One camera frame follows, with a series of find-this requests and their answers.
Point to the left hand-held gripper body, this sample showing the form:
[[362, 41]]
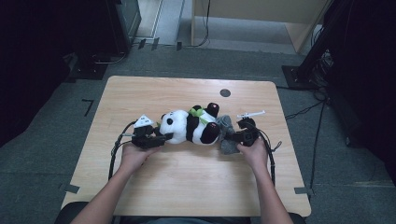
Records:
[[143, 138]]

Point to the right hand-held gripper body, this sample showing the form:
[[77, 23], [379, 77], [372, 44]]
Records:
[[249, 133]]

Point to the grey knitted doll garment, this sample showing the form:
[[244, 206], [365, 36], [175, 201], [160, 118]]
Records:
[[229, 146]]

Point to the panda plush toy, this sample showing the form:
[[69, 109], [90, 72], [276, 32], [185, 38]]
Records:
[[190, 126]]

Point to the person's left hand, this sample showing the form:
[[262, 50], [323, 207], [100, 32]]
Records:
[[135, 157]]

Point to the person's right hand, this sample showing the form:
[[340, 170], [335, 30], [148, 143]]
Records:
[[255, 154]]

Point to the round dark table grommet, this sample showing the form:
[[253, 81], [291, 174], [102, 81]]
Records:
[[225, 92]]

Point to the person's lap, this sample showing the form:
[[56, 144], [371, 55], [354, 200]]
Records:
[[186, 221]]

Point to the black metal stand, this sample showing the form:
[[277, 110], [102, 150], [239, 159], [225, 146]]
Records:
[[314, 56]]

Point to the dark cabinet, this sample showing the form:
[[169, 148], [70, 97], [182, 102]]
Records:
[[124, 21]]

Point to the light wooden furniture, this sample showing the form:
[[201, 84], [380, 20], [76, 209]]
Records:
[[249, 9]]

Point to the black floor base plate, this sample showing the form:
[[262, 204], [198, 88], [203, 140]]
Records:
[[88, 70]]

